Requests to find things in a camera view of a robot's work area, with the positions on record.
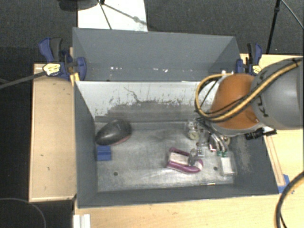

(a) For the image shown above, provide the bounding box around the purple and white plastic object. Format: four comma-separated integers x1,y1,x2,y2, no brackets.
165,147,204,174

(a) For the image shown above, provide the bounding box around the clear plastic box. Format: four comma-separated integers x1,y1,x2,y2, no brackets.
219,155,238,177

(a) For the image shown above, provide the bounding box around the grey metal bin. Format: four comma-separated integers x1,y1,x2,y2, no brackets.
71,27,280,209

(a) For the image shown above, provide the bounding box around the black computer mouse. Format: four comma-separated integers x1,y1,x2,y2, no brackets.
95,118,133,146

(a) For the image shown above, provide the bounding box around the blue plastic block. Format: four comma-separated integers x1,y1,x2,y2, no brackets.
96,145,113,162

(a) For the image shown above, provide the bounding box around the pale wood flat board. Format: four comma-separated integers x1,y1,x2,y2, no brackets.
28,63,78,203

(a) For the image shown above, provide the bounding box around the black cylinder on white bracket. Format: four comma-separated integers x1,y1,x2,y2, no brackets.
245,126,278,141

